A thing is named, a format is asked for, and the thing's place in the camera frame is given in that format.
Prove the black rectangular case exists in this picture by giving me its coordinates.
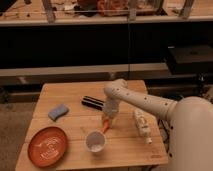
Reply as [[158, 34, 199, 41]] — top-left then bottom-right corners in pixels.
[[81, 96, 104, 110]]

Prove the orange pepper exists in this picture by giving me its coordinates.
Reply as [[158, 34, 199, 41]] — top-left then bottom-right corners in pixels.
[[102, 121, 110, 133]]

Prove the blue sponge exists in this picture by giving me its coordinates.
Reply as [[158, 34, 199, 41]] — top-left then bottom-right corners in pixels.
[[48, 104, 69, 121]]

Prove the white cup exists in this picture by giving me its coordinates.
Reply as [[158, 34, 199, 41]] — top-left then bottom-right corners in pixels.
[[85, 131, 106, 154]]

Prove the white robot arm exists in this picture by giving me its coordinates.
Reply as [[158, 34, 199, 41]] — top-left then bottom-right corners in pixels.
[[103, 79, 213, 171]]

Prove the black box on shelf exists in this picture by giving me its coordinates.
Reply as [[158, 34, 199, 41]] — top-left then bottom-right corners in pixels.
[[165, 45, 213, 74]]

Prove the orange plate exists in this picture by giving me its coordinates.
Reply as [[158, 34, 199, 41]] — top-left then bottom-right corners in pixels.
[[28, 127, 68, 167]]

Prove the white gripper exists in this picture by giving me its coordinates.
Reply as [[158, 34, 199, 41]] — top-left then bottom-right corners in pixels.
[[102, 97, 120, 120]]

